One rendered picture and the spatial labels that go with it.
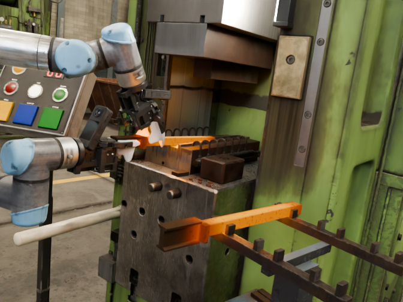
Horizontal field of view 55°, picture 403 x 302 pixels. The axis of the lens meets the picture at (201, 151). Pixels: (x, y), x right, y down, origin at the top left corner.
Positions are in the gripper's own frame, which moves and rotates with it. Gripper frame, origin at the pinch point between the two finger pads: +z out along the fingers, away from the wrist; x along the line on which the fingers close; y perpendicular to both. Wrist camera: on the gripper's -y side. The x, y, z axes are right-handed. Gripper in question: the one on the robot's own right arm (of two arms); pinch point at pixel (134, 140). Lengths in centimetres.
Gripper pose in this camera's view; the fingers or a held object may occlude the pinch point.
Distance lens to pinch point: 109.3
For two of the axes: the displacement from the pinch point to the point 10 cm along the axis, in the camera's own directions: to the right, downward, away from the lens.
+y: -1.3, 9.8, 1.8
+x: 7.9, 2.1, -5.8
